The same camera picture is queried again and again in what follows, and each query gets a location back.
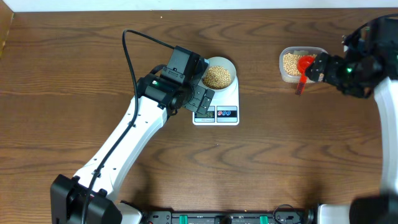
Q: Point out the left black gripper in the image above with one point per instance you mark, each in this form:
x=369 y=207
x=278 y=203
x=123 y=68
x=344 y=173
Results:
x=198 y=93

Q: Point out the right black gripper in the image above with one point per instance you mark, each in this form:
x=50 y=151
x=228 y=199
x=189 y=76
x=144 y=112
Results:
x=334 y=62

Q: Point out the red plastic measuring scoop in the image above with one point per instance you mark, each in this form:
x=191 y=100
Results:
x=302 y=64

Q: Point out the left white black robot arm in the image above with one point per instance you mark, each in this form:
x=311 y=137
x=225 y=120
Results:
x=90 y=195

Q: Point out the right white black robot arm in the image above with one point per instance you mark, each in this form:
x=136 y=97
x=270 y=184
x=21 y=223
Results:
x=378 y=38

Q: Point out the white digital kitchen scale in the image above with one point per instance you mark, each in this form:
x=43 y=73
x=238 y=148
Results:
x=224 y=107

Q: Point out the soybeans in bowl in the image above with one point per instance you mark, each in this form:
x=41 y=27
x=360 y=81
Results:
x=217 y=77

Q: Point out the light grey round bowl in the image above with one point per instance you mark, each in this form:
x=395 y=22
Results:
x=227 y=64

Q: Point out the clear plastic soybean container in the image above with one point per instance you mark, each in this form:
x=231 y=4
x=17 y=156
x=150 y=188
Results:
x=288 y=60

